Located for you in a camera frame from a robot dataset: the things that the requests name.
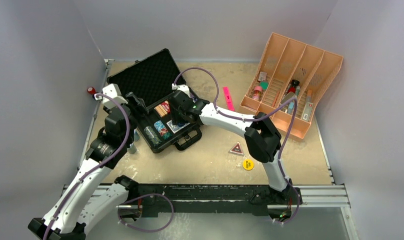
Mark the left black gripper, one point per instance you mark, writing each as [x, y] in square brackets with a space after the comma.
[136, 104]

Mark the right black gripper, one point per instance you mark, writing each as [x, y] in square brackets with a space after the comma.
[176, 118]

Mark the red Texas Hold'em card box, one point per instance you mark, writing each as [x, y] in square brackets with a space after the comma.
[163, 109]

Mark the blue playing card deck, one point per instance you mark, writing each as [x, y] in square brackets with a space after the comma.
[176, 127]

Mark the teal chip stack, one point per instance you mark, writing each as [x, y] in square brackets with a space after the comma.
[136, 136]
[131, 149]

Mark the red triangular button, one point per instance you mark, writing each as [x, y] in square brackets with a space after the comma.
[237, 150]

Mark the yellow round button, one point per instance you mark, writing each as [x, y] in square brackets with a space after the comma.
[248, 164]

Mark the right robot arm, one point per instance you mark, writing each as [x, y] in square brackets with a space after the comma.
[263, 140]

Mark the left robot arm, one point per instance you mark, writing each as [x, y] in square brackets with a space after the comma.
[74, 215]

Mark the black poker set case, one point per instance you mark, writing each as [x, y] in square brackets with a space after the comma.
[151, 80]

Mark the light blue red chip stack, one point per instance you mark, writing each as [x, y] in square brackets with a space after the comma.
[162, 130]

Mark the green chip stack in case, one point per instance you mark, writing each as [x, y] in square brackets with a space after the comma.
[152, 136]

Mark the pink highlighter marker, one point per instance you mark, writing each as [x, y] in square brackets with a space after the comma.
[228, 98]

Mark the red emergency stop button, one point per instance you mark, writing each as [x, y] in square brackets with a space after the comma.
[92, 91]

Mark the pink cup in organizer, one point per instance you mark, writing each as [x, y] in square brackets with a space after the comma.
[257, 93]

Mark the red black item in organizer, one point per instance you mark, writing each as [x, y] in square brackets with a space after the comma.
[292, 86]

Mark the peach plastic desk organizer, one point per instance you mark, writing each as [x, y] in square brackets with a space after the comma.
[283, 60]

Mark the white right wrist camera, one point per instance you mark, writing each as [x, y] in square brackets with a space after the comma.
[182, 87]

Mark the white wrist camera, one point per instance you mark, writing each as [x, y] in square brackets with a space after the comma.
[111, 90]
[182, 87]

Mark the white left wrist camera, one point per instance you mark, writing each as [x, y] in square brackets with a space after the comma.
[111, 90]

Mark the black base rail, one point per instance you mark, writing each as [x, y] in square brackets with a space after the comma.
[218, 199]

